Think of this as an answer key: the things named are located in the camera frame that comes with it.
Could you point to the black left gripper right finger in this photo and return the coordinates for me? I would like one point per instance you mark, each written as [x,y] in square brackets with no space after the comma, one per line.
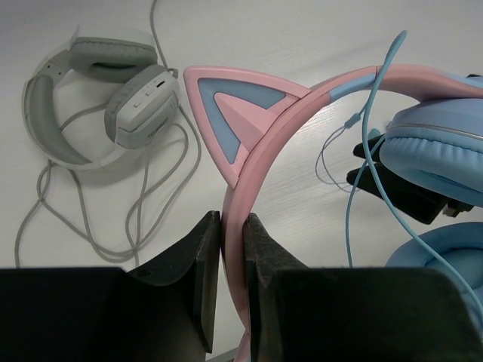
[299,313]

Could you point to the pink blue cat-ear headphones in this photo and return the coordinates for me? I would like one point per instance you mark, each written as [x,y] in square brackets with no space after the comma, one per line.
[246,118]

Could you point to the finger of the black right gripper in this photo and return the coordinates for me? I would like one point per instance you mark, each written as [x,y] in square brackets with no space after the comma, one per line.
[374,145]
[418,203]

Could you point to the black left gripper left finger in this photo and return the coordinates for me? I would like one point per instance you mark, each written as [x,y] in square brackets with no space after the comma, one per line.
[162,310]

